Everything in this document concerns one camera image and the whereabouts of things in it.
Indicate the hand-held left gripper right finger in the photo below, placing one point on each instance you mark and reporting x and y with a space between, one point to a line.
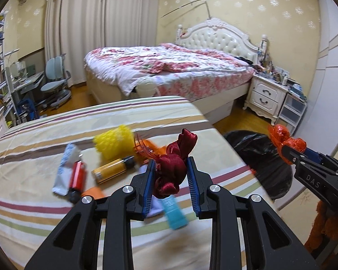
193 185

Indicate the plastic drawer unit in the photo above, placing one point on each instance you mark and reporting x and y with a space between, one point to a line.
291 109

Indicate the white blue squeezed tube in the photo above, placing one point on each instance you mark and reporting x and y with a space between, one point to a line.
66 168

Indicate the brown bottle yellow label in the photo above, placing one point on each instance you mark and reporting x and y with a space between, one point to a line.
109 170

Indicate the nightstand clutter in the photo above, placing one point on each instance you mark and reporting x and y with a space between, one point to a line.
275 73

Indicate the beige curtain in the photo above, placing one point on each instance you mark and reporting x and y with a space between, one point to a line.
101 28

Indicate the blue storage crate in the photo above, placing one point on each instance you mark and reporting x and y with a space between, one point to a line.
27 109

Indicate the orange fuzzy cloth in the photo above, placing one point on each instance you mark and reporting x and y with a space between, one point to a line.
323 219

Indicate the black trash bag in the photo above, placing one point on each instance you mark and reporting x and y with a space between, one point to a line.
258 157

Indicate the yellow foam net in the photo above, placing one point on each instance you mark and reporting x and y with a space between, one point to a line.
112 140

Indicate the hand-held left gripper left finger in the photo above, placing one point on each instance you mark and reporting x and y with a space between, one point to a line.
147 191

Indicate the thin metal rod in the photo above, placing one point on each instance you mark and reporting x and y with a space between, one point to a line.
191 3

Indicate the orange-red foil wrapper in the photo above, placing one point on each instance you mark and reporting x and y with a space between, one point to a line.
281 135

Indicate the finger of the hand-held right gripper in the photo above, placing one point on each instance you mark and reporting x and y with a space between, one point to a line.
289 154
310 155

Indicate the grey-blue ergonomic chair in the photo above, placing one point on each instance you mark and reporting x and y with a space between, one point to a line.
55 70

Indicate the dark red satin ribbon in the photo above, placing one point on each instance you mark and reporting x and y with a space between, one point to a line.
171 166

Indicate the orange paper piece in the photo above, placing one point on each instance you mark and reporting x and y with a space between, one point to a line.
94 193

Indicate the red lighter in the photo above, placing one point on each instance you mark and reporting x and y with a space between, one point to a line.
77 177

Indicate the orange plastic piece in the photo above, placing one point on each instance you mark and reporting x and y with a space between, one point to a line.
145 150

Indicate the white wardrobe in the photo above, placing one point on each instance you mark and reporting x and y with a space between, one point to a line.
334 90

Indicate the white ball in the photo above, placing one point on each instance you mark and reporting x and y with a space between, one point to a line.
146 88

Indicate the white tufted bed frame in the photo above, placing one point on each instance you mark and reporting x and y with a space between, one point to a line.
219 36

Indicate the white nightstand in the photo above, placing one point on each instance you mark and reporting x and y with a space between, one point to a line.
266 95

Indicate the grey study desk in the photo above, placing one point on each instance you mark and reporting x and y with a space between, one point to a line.
28 83

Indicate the floral duvet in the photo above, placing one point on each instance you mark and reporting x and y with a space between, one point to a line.
157 59

